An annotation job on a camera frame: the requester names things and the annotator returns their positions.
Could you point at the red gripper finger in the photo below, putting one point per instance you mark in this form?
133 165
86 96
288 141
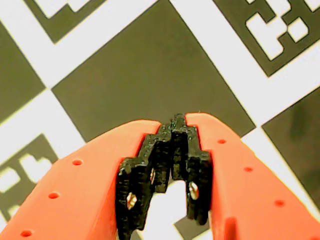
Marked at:
237 187
82 190

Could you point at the black white marker board mat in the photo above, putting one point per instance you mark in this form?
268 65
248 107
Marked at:
150 62

